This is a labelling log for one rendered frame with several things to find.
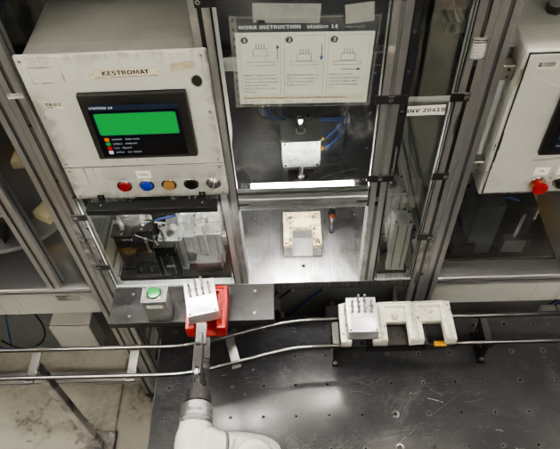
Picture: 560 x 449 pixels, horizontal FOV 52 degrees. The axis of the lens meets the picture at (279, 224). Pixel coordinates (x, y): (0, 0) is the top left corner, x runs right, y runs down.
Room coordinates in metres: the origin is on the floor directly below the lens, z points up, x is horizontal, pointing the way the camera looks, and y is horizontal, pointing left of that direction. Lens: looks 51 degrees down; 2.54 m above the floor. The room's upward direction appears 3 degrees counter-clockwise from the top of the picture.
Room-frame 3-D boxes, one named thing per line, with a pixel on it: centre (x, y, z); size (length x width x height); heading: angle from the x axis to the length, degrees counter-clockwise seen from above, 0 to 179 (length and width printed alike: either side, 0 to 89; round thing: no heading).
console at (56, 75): (1.20, 0.34, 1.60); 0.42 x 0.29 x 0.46; 88
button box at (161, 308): (1.00, 0.40, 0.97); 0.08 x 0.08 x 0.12; 88
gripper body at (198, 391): (0.69, 0.26, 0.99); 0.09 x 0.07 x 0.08; 178
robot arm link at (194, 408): (0.61, 0.26, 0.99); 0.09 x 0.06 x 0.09; 88
